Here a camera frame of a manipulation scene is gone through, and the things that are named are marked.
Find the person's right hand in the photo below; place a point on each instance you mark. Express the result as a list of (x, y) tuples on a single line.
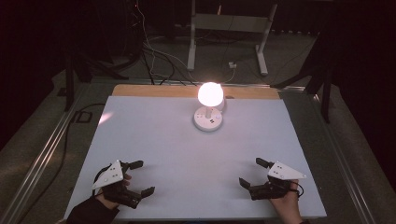
[(287, 205)]

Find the white power plug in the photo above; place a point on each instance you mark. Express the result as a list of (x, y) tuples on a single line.
[(232, 65)]

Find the white metal desk frame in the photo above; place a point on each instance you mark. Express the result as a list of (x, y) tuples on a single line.
[(229, 22)]

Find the black metal stand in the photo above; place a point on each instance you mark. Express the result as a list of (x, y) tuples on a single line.
[(325, 93), (70, 81)]

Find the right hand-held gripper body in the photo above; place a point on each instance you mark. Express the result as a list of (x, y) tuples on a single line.
[(285, 172)]

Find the aluminium rail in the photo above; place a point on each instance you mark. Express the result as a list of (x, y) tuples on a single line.
[(43, 155), (342, 161)]

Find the white table mat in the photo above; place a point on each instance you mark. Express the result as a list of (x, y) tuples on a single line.
[(186, 161)]

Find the person's left hand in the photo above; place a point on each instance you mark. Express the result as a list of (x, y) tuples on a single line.
[(109, 203)]

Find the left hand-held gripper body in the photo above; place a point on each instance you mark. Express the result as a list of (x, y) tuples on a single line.
[(109, 175)]

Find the white globe table lamp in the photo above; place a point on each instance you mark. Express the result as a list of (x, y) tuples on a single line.
[(208, 122)]

